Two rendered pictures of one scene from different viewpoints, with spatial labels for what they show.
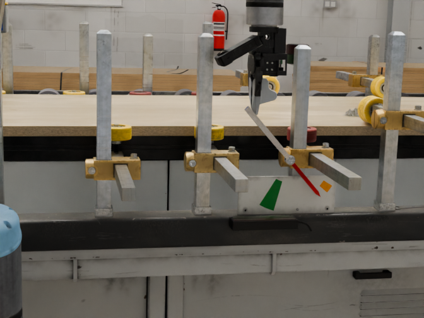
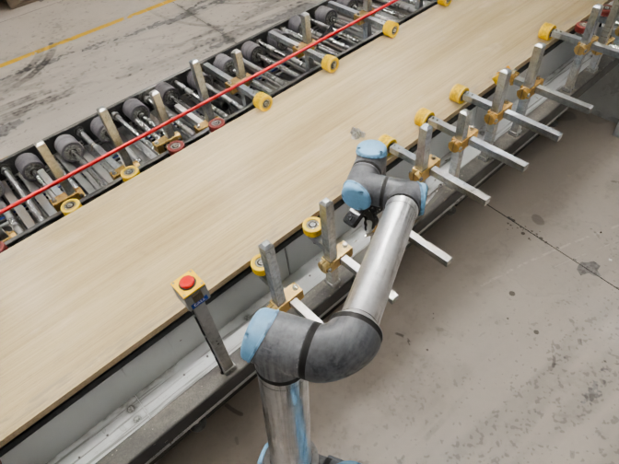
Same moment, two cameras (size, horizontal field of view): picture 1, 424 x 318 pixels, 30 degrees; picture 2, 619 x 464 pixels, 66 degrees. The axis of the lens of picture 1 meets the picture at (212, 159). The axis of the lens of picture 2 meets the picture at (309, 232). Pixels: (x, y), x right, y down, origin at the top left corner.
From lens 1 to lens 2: 1.56 m
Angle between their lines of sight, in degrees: 44
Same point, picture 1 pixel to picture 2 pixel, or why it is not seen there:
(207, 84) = (332, 227)
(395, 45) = (427, 135)
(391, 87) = (424, 158)
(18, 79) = not seen: outside the picture
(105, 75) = (274, 267)
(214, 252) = not seen: hidden behind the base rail
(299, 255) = not seen: hidden behind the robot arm
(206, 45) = (330, 209)
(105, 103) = (277, 280)
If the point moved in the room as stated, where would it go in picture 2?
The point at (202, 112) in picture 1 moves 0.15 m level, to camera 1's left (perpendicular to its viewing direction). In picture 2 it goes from (331, 243) to (294, 262)
